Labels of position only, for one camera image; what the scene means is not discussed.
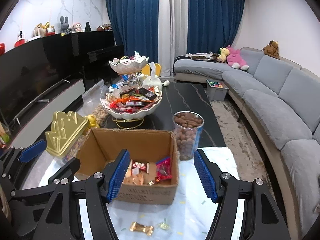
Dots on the red heart balloon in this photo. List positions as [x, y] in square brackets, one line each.
[2, 47]

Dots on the pile of pale wrapped snacks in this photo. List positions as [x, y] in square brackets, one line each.
[128, 60]

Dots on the grey television cabinet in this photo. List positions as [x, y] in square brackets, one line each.
[65, 92]

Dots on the clear plastic bag of nuts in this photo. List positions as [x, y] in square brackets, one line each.
[100, 113]

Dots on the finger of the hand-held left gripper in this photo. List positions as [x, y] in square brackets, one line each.
[33, 151]
[65, 172]

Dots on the black curved television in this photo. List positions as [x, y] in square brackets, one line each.
[32, 75]

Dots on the gold snack packet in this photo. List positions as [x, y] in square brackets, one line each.
[141, 228]

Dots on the grey mottled rug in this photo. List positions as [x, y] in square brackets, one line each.
[232, 120]

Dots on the clear candy box gold lid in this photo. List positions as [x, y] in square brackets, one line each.
[66, 132]

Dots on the white security camera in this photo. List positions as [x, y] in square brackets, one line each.
[20, 34]

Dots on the pile of red wrapped snacks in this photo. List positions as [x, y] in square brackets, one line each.
[130, 101]

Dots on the brown plush toy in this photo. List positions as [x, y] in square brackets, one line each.
[271, 50]

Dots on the light blue patterned cloth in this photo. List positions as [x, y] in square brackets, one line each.
[215, 160]

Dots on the pink plush toy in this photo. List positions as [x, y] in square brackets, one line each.
[236, 57]

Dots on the blue curtain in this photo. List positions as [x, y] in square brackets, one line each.
[132, 17]
[215, 17]

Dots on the brown items on piano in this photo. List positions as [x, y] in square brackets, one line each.
[103, 27]

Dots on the black upright piano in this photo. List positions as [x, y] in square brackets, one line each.
[95, 42]

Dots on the gold foil balloon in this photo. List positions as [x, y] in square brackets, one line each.
[42, 26]

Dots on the yellow plush toy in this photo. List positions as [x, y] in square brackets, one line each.
[223, 53]

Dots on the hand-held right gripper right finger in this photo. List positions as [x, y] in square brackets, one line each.
[206, 177]

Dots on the red round ornament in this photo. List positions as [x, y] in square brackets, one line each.
[18, 43]

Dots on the yellow duck toy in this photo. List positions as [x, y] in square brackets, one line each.
[91, 120]

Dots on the black metronome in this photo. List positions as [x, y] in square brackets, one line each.
[87, 27]

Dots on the white sheer curtain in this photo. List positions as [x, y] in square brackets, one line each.
[173, 25]

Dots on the pink pig plush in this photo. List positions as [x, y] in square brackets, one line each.
[78, 27]

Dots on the brown cardboard box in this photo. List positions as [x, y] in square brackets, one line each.
[147, 195]

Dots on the white wooden frame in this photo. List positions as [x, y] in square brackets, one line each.
[37, 35]

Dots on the clear jar of brown nuts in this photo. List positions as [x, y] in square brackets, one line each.
[187, 135]

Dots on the pile of cloth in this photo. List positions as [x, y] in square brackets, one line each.
[202, 56]

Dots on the small red box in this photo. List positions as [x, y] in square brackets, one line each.
[51, 30]

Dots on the white tiered snack stand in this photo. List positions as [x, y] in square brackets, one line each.
[130, 116]

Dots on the small pale green candy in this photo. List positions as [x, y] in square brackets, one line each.
[163, 225]

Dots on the red candy bag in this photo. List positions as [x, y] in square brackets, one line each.
[163, 168]

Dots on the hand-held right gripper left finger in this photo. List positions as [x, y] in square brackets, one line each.
[117, 177]

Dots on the grey bunny plush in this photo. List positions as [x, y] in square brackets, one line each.
[64, 24]

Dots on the grey sectional sofa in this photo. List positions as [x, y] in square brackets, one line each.
[275, 110]

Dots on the grey storage bin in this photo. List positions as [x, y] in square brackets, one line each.
[216, 92]

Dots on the small yellow chair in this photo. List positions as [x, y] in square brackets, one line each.
[145, 68]
[157, 68]

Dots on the small white toy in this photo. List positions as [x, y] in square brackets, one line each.
[166, 83]

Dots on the grey remote control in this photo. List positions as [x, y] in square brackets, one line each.
[42, 101]

